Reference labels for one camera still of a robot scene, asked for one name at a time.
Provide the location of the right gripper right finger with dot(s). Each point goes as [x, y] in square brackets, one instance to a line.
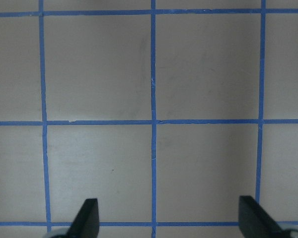
[254, 221]

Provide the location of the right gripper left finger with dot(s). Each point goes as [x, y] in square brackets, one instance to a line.
[86, 223]

